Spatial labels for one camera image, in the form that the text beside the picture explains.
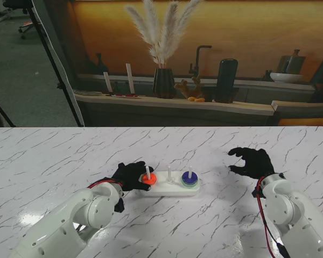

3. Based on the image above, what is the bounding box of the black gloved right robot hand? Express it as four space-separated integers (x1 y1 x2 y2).
227 147 276 180

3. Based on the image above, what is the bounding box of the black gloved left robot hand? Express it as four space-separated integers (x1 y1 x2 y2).
110 160 155 192

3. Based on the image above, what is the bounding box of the small orange ring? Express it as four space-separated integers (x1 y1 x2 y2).
141 173 158 185

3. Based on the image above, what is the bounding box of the medium purple ring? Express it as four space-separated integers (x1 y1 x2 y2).
181 170 199 183

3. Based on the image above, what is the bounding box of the white Hanoi base with rods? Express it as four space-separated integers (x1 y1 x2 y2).
136 164 201 198

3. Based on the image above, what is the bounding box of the black backdrop stand pole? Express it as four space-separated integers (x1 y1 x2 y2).
24 0 85 127

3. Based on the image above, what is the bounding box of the printed kitchen backdrop banner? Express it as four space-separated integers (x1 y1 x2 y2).
26 0 323 127

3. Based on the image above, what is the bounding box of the black stand leg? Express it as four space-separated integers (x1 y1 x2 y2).
0 91 16 127

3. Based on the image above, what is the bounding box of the black office chair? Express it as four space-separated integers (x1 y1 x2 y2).
2 0 37 40

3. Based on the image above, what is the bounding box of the red cable on left arm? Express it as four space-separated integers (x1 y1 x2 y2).
86 180 123 190

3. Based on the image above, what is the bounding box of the red cable on arm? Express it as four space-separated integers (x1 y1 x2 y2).
86 180 123 190
256 177 290 258

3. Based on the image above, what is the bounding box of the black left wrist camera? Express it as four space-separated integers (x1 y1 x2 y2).
114 197 124 214

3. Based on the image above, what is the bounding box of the red cable on right arm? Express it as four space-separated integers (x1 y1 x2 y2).
256 177 290 258

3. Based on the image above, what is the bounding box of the white desk frame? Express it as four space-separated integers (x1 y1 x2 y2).
0 0 13 27

